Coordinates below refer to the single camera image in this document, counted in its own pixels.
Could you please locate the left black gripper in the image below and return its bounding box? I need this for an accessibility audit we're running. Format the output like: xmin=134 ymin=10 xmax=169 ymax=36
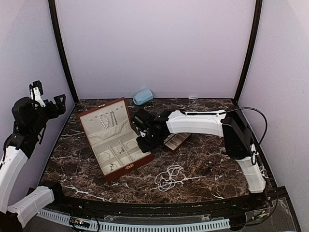
xmin=30 ymin=94 xmax=65 ymax=135

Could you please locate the small red jewelry tray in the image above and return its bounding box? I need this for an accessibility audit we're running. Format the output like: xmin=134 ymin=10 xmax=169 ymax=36
xmin=164 ymin=133 xmax=191 ymax=153

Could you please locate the large red jewelry box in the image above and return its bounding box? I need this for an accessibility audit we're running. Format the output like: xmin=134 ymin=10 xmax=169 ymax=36
xmin=78 ymin=98 xmax=153 ymax=182

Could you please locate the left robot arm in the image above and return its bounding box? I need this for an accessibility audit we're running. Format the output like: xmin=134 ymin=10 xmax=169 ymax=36
xmin=0 ymin=94 xmax=68 ymax=232

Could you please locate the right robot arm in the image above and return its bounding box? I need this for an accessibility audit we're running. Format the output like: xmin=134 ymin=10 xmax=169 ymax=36
xmin=131 ymin=108 xmax=266 ymax=210

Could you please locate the light blue faceted cup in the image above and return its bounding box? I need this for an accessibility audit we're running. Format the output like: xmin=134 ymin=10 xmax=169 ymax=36
xmin=133 ymin=89 xmax=153 ymax=105

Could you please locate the chunky pearl necklace in lid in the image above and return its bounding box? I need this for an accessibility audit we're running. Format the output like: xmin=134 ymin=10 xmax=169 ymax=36
xmin=98 ymin=114 xmax=110 ymax=131

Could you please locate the long white pearl necklace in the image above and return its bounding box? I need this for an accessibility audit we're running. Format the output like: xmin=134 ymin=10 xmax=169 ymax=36
xmin=154 ymin=165 xmax=185 ymax=193

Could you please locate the white cable duct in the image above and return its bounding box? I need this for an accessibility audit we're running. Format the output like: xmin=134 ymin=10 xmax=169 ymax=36
xmin=37 ymin=209 xmax=230 ymax=232

